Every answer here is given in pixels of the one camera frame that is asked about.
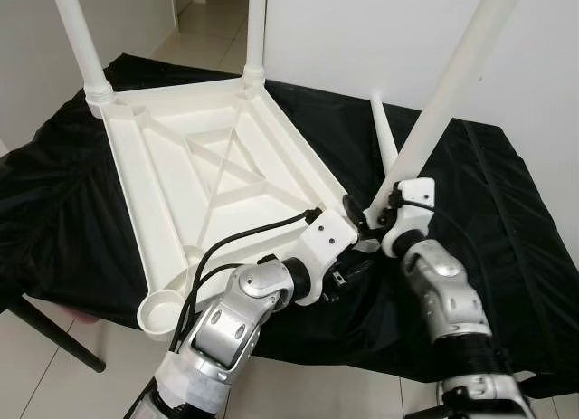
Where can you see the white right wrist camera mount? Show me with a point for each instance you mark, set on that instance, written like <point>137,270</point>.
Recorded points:
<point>412,211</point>

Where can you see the white plastic table leg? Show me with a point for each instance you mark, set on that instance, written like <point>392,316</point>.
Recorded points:
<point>83,43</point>
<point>256,30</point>
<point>384,134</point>
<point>452,84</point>

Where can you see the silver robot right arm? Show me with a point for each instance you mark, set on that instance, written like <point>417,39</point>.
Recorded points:
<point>448,301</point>

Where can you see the black table cloth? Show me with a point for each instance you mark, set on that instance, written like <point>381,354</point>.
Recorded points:
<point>507,256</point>

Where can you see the white plastic frame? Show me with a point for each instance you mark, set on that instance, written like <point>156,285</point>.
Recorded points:
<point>534,385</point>

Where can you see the white plastic table top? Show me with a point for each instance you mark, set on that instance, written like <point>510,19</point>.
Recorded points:
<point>226,193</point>

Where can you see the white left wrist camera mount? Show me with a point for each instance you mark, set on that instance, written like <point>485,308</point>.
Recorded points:
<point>324,247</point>

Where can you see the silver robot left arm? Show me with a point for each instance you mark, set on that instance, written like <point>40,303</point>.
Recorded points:
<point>235,315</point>

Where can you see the black metal table leg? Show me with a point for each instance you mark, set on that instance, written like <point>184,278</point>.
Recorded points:
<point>59,338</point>

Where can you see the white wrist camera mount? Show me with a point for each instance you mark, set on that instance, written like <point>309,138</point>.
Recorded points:
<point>324,247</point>
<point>412,211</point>

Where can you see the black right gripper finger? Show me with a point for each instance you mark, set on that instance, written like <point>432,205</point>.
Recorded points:
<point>355,213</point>
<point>397,198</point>

